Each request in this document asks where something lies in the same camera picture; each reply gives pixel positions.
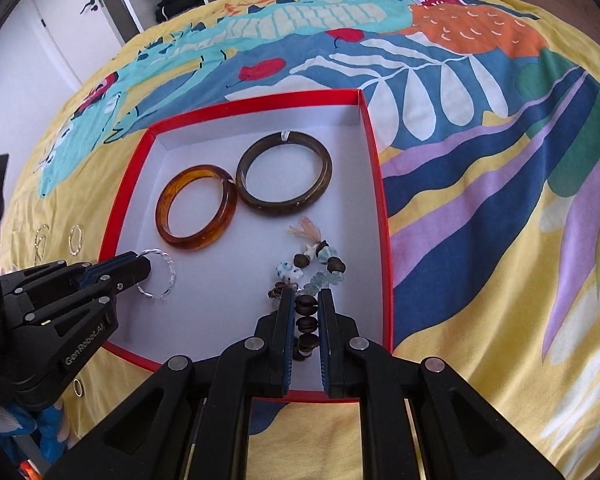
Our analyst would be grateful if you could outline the black folded clothes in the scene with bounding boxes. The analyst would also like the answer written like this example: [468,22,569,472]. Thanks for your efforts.
[155,0,208,23]

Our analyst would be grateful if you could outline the person's blue patterned clothing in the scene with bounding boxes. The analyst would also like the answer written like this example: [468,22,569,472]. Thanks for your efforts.
[0,400,72,467]

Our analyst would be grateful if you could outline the white door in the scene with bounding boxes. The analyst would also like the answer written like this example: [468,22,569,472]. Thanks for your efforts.
[29,0,131,88]

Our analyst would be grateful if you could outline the red cardboard box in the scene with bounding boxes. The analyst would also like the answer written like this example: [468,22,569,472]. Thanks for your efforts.
[97,89,396,404]

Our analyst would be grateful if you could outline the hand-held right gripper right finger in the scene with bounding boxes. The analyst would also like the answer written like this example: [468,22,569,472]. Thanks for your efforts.
[319,289,565,480]

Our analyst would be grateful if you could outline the silver twisted bangle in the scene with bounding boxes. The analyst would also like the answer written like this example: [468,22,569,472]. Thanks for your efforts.
[135,247,177,302]

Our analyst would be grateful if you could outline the amber resin bangle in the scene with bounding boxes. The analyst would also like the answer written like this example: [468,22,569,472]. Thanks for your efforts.
[155,164,238,250]

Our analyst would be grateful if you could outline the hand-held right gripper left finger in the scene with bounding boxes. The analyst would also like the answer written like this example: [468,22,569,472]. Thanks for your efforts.
[45,291,297,480]

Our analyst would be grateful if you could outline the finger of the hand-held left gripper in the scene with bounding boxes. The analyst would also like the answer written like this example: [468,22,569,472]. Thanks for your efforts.
[0,251,145,301]
[2,258,152,341]

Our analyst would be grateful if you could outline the brown beaded bracelet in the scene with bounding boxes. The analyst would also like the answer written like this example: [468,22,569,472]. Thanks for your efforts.
[266,217,349,361]

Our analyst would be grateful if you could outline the dark brown bangle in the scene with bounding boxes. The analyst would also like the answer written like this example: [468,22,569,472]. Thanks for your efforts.
[235,130,333,216]

